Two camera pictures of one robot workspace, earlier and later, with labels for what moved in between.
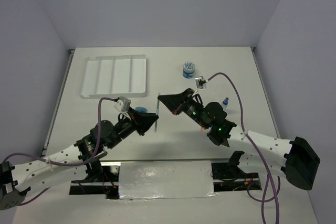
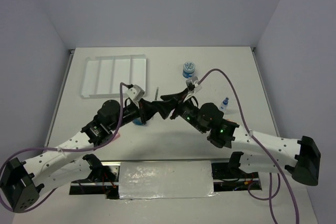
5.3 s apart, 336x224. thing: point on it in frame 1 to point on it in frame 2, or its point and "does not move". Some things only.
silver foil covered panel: x=167 y=179 does not move
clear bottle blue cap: x=225 y=103 does not move
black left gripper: x=144 y=121 to x=146 y=110
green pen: x=157 y=108 to x=156 y=97
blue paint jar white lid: x=188 y=70 does not move
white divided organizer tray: x=114 y=76 does not move
